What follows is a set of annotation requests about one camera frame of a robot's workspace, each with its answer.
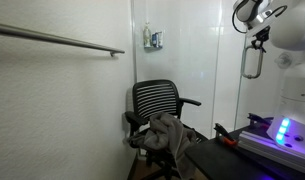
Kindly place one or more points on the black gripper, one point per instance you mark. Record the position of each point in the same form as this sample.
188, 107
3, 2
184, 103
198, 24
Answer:
262, 34

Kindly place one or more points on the glass shower door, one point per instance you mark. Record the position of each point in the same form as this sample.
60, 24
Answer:
258, 100

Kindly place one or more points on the grey bath towel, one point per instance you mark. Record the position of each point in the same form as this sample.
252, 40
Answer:
137, 139
172, 136

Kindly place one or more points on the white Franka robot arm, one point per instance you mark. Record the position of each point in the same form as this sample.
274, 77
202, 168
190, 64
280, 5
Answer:
292, 30

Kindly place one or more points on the metal towel bar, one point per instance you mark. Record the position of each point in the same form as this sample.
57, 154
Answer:
58, 39

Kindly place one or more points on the black purple clamp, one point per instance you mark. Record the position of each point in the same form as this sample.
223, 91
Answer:
258, 118

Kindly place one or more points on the black orange clamp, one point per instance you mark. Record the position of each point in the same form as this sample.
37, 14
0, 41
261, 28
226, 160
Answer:
223, 131

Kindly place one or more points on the glass shower shelf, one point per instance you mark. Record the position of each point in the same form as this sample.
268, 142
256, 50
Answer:
153, 47

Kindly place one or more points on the black mesh office chair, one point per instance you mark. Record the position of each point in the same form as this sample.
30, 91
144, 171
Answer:
155, 96

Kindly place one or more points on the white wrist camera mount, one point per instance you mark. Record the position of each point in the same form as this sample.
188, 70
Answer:
262, 25

